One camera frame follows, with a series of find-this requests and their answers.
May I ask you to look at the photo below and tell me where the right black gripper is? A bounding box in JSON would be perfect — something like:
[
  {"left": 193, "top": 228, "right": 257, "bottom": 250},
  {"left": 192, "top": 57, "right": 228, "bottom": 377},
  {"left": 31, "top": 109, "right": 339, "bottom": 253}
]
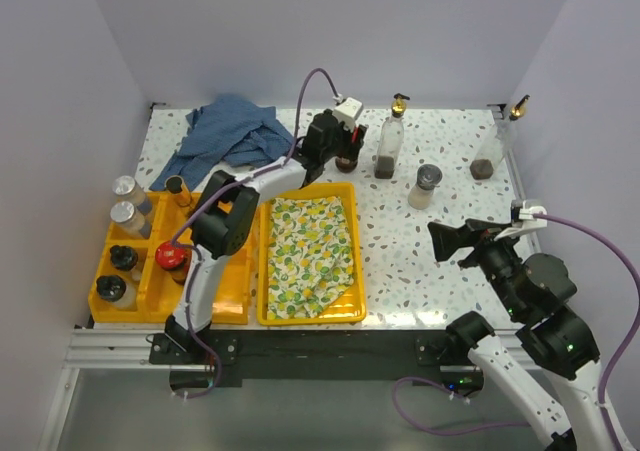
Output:
[{"left": 426, "top": 216, "right": 524, "bottom": 316}]

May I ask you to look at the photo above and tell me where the red lid sauce jar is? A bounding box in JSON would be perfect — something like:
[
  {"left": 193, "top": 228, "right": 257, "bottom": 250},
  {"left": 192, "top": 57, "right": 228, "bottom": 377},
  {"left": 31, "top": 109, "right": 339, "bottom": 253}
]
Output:
[{"left": 335, "top": 157, "right": 358, "bottom": 173}]

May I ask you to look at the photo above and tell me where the grey cap salt grinder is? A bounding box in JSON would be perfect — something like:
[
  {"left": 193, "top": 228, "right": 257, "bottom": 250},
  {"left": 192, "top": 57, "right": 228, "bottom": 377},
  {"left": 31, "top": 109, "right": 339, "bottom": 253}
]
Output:
[{"left": 408, "top": 164, "right": 443, "bottom": 210}]

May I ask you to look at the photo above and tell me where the dark bottle gold band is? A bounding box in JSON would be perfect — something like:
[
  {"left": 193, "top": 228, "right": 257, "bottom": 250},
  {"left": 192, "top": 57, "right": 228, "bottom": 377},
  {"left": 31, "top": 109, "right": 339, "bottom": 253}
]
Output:
[{"left": 165, "top": 175, "right": 192, "bottom": 208}]

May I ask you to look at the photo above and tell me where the red cap soy bottle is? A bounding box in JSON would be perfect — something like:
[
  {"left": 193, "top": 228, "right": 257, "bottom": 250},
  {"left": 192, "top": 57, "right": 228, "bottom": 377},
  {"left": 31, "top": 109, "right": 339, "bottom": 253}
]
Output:
[{"left": 155, "top": 241, "right": 192, "bottom": 285}]

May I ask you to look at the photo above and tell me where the blue label spice jar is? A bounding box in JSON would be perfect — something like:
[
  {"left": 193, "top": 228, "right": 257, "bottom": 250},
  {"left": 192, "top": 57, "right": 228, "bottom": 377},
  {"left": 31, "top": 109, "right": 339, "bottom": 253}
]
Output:
[{"left": 112, "top": 175, "right": 153, "bottom": 216}]

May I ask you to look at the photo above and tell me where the brown spice shaker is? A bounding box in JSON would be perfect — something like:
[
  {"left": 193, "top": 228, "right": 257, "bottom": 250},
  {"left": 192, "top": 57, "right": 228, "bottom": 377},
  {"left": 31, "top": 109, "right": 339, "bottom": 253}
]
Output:
[{"left": 109, "top": 245, "right": 144, "bottom": 282}]

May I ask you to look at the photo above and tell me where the black cap seasoning shaker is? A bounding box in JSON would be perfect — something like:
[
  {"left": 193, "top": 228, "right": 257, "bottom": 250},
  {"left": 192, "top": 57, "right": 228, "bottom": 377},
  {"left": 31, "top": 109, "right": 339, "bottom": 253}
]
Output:
[{"left": 96, "top": 275, "right": 137, "bottom": 310}]

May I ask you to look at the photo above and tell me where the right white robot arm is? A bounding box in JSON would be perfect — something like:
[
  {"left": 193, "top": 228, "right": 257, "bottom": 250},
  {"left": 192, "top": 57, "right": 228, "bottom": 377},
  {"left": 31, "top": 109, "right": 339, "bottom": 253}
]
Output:
[{"left": 428, "top": 212, "right": 634, "bottom": 450}]

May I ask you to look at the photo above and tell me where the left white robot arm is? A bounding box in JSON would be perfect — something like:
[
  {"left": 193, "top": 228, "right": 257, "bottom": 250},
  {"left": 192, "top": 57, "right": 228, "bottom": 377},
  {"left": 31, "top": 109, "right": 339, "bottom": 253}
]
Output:
[{"left": 164, "top": 98, "right": 364, "bottom": 363}]

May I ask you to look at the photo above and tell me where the glass oil bottle gold pourer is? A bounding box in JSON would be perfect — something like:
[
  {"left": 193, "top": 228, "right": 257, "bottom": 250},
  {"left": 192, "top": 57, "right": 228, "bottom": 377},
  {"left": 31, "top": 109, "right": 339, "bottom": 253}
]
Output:
[{"left": 374, "top": 93, "right": 410, "bottom": 179}]

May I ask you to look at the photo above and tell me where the corner glass bottle gold pourer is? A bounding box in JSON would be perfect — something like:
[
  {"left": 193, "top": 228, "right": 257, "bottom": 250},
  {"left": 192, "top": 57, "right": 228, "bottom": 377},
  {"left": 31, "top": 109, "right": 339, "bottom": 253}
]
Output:
[{"left": 469, "top": 94, "right": 530, "bottom": 181}]

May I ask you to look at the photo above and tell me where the blue checkered shirt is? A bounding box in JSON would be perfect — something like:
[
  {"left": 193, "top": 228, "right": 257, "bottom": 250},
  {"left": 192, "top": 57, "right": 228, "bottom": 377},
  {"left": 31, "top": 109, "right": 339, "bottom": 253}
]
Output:
[{"left": 150, "top": 94, "right": 293, "bottom": 191}]

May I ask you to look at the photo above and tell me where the lemon print cloth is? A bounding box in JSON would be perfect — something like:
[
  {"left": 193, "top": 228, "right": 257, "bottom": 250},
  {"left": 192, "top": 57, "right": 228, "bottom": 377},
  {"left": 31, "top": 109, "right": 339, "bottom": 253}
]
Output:
[{"left": 267, "top": 196, "right": 355, "bottom": 320}]

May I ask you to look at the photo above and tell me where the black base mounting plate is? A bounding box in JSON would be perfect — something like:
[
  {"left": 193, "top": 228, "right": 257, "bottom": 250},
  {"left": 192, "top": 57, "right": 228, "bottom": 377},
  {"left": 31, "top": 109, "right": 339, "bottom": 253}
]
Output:
[{"left": 149, "top": 330, "right": 485, "bottom": 393}]

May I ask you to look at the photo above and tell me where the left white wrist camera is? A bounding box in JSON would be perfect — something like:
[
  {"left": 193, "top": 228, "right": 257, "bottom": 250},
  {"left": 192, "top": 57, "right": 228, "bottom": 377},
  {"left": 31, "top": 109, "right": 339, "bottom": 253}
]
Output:
[{"left": 332, "top": 97, "right": 364, "bottom": 132}]

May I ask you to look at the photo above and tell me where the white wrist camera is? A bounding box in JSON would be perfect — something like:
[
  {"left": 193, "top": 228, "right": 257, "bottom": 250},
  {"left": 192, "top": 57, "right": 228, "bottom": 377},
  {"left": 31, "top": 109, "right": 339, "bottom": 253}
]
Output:
[
  {"left": 332, "top": 97, "right": 364, "bottom": 132},
  {"left": 510, "top": 199, "right": 547, "bottom": 236}
]

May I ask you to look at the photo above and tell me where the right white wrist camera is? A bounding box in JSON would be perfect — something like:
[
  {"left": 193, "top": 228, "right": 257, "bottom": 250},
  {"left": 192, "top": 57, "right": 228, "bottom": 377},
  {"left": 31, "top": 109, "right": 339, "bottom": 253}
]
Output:
[{"left": 510, "top": 199, "right": 547, "bottom": 236}]

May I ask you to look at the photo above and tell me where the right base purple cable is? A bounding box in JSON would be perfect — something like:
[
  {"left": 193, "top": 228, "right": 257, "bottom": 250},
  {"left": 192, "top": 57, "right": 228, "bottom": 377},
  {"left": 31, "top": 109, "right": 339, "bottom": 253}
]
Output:
[{"left": 392, "top": 376, "right": 531, "bottom": 437}]

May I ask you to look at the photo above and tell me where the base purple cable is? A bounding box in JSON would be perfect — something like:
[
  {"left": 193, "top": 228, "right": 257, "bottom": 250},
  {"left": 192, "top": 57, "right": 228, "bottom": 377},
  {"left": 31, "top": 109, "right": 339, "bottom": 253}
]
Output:
[
  {"left": 169, "top": 353, "right": 224, "bottom": 400},
  {"left": 392, "top": 376, "right": 531, "bottom": 437}
]

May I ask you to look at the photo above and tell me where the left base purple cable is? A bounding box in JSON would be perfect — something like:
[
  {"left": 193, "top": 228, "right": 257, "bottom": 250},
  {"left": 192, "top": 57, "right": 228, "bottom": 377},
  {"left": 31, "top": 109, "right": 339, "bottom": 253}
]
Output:
[{"left": 169, "top": 353, "right": 224, "bottom": 400}]

